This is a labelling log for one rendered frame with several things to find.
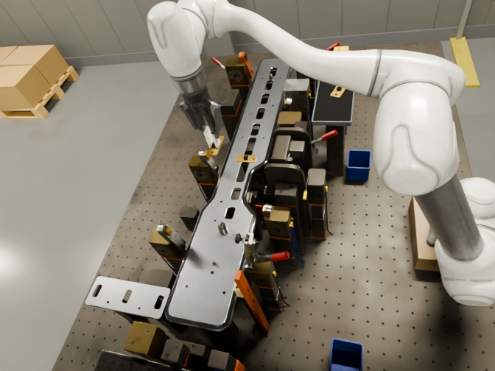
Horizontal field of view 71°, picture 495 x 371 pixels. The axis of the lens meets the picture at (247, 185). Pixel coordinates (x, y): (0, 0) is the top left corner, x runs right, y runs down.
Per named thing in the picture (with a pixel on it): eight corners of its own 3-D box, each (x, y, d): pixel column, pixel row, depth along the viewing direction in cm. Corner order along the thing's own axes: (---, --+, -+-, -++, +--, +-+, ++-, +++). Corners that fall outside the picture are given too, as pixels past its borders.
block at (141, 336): (176, 349, 131) (133, 320, 103) (196, 353, 129) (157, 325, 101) (169, 372, 127) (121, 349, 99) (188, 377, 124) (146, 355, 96)
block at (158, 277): (172, 294, 145) (144, 266, 123) (199, 299, 142) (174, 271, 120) (166, 312, 141) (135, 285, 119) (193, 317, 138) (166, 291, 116)
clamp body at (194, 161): (209, 201, 172) (185, 154, 145) (231, 203, 168) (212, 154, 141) (205, 212, 168) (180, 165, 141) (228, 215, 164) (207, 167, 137)
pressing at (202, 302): (255, 59, 187) (255, 57, 185) (297, 57, 180) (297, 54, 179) (161, 320, 109) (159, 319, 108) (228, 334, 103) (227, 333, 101)
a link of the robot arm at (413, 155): (504, 246, 110) (511, 316, 100) (446, 246, 120) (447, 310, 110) (449, 63, 63) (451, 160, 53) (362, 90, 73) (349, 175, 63)
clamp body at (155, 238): (180, 266, 153) (146, 225, 126) (205, 270, 149) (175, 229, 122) (174, 280, 149) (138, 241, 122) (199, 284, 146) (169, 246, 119)
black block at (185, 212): (198, 241, 159) (175, 205, 136) (218, 243, 156) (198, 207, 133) (194, 251, 156) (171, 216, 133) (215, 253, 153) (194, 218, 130)
